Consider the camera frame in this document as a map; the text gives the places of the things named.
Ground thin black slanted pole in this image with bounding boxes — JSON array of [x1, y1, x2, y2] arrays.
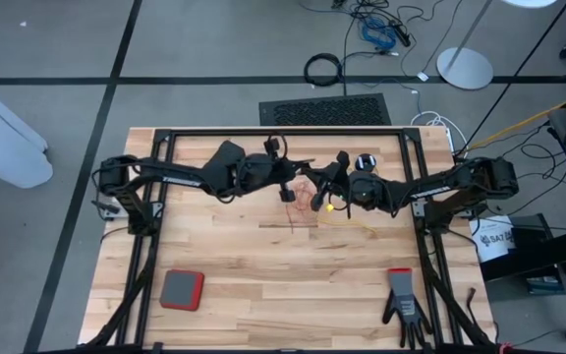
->
[[459, 0, 566, 153]]

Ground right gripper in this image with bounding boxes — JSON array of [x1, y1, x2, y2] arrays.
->
[[300, 149, 352, 212]]

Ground brown strap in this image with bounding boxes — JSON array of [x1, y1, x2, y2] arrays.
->
[[465, 286, 481, 324]]

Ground white labelled box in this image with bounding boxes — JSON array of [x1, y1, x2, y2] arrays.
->
[[470, 215, 516, 264]]

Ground yellow floor cable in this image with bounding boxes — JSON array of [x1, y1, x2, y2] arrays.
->
[[469, 86, 566, 151]]

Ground thin red cord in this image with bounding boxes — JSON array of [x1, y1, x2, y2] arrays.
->
[[285, 179, 319, 236]]

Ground white plastic bin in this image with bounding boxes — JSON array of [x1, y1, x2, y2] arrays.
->
[[0, 68, 55, 189]]

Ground black side cart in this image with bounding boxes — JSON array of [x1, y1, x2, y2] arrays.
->
[[479, 105, 566, 340]]

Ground grey and black work glove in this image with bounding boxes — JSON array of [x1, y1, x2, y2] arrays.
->
[[381, 267, 434, 350]]

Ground grey pad with red edge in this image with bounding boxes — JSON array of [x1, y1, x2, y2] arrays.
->
[[158, 268, 205, 312]]

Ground blue box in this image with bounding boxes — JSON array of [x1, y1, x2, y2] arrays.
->
[[526, 276, 566, 296]]

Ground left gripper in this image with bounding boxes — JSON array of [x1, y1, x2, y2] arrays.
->
[[261, 137, 317, 204]]

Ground coiled black floor cable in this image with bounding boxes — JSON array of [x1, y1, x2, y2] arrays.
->
[[303, 52, 345, 89]]

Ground black fabric pouch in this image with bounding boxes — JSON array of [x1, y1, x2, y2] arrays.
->
[[202, 140, 247, 173]]

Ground white floor cables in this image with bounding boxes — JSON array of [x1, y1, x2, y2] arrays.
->
[[410, 110, 469, 153]]

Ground black aluminium table frame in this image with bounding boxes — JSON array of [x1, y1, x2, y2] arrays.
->
[[85, 127, 498, 354]]

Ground coiled blue floor cable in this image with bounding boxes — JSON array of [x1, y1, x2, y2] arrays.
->
[[360, 17, 398, 53]]

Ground long black floor cable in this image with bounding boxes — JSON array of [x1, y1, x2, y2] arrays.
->
[[341, 14, 363, 97]]

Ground black power strip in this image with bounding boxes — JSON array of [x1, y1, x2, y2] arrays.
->
[[390, 22, 413, 49]]

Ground thin yellow cord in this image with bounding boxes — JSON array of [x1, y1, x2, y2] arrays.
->
[[315, 166, 380, 238]]

